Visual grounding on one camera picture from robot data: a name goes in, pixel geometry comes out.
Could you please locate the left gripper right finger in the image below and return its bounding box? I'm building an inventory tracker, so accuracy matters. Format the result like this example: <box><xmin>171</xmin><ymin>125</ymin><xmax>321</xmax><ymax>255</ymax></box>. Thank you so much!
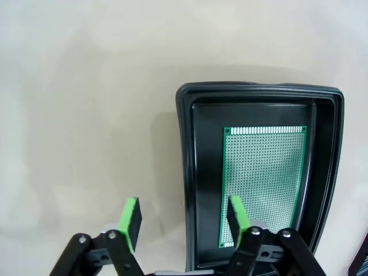
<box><xmin>223</xmin><ymin>194</ymin><xmax>324</xmax><ymax>276</ymax></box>

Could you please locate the green perforated circuit board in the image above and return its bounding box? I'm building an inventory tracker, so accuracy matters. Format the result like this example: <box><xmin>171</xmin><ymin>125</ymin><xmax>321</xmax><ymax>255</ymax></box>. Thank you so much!
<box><xmin>218</xmin><ymin>125</ymin><xmax>308</xmax><ymax>248</ymax></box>

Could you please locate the black ESD tray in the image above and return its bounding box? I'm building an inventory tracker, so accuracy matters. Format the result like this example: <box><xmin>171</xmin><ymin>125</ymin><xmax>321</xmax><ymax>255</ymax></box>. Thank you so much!
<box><xmin>348</xmin><ymin>244</ymin><xmax>368</xmax><ymax>276</ymax></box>
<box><xmin>175</xmin><ymin>82</ymin><xmax>345</xmax><ymax>273</ymax></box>

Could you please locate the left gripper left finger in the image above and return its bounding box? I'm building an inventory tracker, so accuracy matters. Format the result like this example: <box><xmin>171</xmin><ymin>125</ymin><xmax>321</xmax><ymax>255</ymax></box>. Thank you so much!
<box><xmin>48</xmin><ymin>197</ymin><xmax>144</xmax><ymax>276</ymax></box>

